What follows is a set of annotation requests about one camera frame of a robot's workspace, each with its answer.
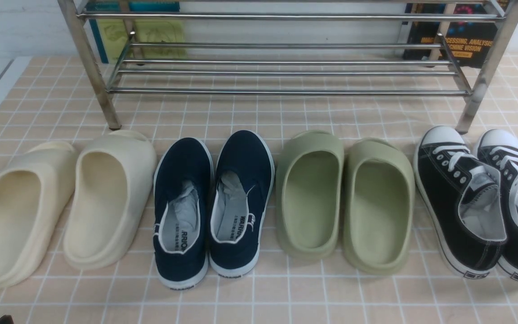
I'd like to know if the olive green slipper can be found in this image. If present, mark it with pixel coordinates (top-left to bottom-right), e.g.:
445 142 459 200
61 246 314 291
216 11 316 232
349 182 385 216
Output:
343 138 415 275
275 130 344 261

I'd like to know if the navy canvas shoe right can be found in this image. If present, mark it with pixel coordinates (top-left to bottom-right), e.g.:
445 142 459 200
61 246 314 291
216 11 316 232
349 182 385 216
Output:
207 130 275 278

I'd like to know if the navy canvas shoe left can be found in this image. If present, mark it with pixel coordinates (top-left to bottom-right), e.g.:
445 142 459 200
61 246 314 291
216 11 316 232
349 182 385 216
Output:
152 137 214 291

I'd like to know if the navy canvas shoe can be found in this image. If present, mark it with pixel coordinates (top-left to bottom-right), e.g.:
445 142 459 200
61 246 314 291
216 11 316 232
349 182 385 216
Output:
207 130 275 278
152 137 214 291

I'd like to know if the dark object bottom left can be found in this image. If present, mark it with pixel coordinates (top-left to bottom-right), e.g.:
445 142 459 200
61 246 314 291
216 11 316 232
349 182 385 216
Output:
0 315 14 324

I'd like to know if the olive green slipper left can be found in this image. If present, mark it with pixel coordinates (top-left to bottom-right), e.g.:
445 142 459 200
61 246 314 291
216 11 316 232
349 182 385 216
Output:
275 130 344 261

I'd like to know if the stainless steel shoe rack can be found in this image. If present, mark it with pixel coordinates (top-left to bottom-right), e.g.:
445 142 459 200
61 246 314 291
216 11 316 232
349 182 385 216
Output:
58 0 518 135

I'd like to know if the olive green slipper right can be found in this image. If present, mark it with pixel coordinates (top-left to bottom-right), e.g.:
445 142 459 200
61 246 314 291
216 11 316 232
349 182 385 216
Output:
343 138 415 275

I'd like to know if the black machine vision book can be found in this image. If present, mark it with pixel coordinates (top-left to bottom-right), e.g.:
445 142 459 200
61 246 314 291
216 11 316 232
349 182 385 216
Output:
399 3 497 68

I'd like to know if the cream slipper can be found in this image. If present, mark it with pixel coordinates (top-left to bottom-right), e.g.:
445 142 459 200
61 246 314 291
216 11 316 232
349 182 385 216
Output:
0 141 78 288
63 130 157 270

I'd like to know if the yellow green teal book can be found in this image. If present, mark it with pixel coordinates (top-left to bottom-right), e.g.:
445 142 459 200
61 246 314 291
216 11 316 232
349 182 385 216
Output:
86 0 187 64

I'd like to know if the cream slipper far left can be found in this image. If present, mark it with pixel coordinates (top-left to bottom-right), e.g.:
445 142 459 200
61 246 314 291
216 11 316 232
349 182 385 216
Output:
0 141 78 288

